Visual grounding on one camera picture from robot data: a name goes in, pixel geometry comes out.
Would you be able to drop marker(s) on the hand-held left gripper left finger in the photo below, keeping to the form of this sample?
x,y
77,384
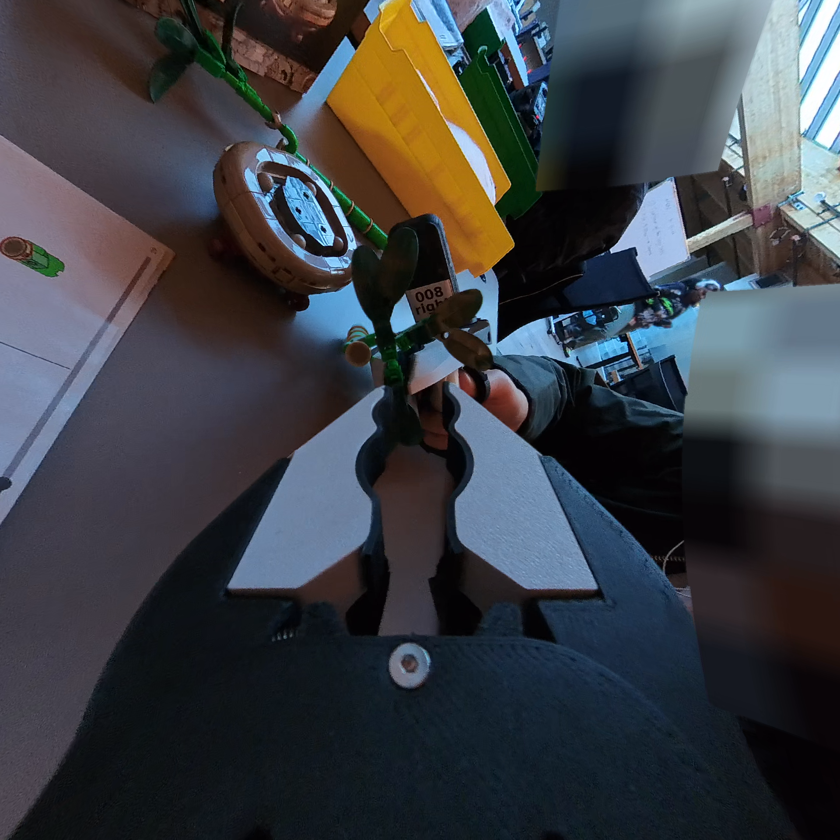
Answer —
x,y
308,518

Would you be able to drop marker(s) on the white instruction booklet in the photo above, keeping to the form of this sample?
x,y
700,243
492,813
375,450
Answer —
x,y
65,315

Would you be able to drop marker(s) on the green brick bamboo stalk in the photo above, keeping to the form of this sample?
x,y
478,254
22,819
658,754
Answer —
x,y
226,69

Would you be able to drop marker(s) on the person's right forearm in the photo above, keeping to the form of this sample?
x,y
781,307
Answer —
x,y
590,420

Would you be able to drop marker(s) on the white board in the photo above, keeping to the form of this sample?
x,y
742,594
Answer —
x,y
656,229

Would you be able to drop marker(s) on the black toy set box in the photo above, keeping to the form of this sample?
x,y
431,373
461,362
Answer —
x,y
295,33

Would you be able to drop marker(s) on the green twig with oval leaves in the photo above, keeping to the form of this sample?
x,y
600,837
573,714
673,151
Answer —
x,y
384,282

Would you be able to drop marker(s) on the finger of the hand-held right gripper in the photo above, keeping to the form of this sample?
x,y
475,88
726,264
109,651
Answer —
x,y
430,371
379,371

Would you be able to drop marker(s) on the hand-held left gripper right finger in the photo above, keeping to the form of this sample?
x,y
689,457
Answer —
x,y
518,512

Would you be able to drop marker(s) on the person's right hand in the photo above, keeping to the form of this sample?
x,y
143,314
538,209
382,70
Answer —
x,y
505,403

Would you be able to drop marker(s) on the grey desk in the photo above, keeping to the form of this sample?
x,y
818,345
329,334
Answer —
x,y
164,426

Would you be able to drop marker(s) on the green plastic bin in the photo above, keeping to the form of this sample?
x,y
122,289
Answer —
x,y
492,98

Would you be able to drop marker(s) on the yellow plastic bin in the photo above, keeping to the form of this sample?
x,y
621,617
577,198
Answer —
x,y
407,131

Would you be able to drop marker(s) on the tan brick-built pot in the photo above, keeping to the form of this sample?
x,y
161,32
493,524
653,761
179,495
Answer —
x,y
249,197

